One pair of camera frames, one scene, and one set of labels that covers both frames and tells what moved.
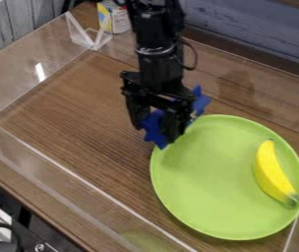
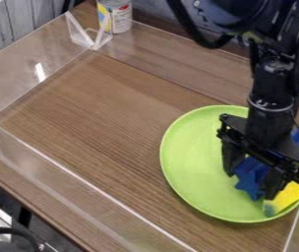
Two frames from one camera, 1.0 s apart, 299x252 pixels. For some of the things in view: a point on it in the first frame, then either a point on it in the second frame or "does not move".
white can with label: (112, 17) does not move
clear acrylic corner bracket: (85, 35) does not move
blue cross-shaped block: (154, 126) -> (255, 172)
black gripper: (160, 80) -> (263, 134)
